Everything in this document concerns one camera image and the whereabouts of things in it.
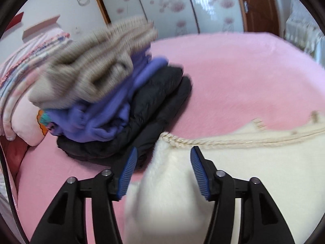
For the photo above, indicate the white sliding wardrobe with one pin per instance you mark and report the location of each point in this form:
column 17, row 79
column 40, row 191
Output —
column 182, row 17

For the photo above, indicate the cream fuzzy cardigan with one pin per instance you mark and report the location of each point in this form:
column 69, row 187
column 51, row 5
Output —
column 166, row 205

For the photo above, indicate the red wall shelf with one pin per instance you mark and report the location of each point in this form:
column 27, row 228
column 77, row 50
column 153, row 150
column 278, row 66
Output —
column 16, row 20

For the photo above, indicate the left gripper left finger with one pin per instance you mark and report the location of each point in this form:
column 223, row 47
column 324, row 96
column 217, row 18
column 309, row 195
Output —
column 64, row 220

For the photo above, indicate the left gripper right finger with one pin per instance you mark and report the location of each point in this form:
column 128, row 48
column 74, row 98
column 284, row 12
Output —
column 261, row 220

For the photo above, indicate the beige knit folded sweater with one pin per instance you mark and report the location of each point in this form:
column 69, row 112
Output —
column 90, row 68

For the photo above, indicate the purple folded garment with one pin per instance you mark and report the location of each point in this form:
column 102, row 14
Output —
column 103, row 120

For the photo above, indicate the pink bed sheet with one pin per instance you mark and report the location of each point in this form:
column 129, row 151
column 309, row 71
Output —
column 236, row 78

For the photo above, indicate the pink wall shelf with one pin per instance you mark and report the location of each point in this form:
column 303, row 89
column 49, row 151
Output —
column 41, row 25

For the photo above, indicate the black folded garment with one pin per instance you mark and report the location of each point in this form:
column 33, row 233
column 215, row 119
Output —
column 153, row 108

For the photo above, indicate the lace covered furniture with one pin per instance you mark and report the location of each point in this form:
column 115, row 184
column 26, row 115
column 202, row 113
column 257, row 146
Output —
column 302, row 31

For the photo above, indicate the folded pink floral quilts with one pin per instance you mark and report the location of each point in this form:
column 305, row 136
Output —
column 19, row 117

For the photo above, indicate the brown wooden door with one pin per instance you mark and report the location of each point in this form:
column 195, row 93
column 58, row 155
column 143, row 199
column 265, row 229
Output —
column 260, row 16

